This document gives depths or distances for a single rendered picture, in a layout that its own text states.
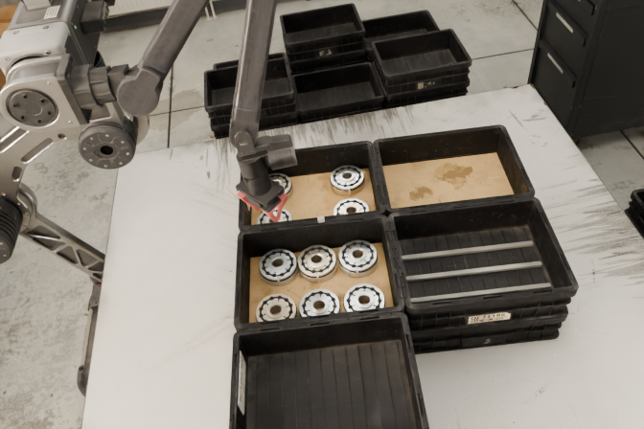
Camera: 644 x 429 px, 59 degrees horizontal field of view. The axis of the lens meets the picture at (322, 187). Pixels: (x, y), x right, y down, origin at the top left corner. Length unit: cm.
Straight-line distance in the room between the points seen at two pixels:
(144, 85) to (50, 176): 239
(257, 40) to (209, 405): 91
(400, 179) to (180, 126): 198
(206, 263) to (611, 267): 117
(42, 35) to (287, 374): 90
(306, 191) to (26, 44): 87
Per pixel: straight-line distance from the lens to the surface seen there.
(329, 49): 292
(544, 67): 315
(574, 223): 188
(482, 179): 177
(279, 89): 275
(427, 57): 288
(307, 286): 152
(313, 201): 171
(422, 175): 176
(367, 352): 141
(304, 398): 137
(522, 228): 166
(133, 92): 117
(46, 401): 262
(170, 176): 211
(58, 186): 342
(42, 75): 120
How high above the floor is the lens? 207
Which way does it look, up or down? 46 degrees down
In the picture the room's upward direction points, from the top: 8 degrees counter-clockwise
